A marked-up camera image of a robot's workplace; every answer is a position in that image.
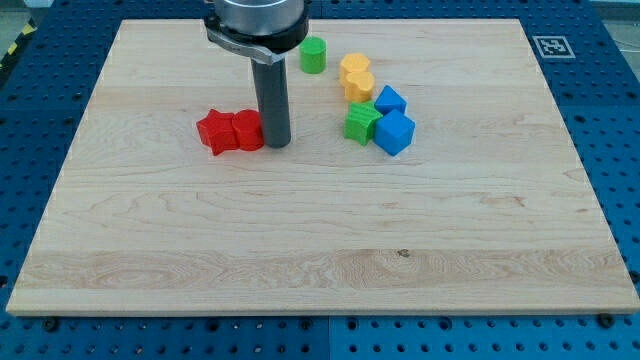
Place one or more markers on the blue cube block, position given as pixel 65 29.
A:
pixel 394 132

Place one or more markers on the white fiducial marker tag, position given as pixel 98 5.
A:
pixel 553 47

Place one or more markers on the small blue block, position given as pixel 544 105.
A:
pixel 389 100

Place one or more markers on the wooden board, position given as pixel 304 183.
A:
pixel 487 212

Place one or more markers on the black bolt right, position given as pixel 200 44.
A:
pixel 605 320

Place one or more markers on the yellow hexagon block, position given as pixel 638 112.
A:
pixel 350 63

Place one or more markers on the green star block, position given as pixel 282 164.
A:
pixel 360 122

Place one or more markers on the black bolt left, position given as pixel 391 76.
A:
pixel 50 324

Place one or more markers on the red star block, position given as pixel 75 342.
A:
pixel 216 132

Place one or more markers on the red cylinder block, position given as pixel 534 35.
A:
pixel 248 130

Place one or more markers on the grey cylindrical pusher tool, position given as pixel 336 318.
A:
pixel 273 104

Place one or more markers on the green cylinder block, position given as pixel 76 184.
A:
pixel 313 55

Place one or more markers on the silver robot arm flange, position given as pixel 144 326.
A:
pixel 262 30

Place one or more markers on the black bolt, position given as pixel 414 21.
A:
pixel 50 324
pixel 605 320

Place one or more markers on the yellow heart block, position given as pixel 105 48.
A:
pixel 359 86

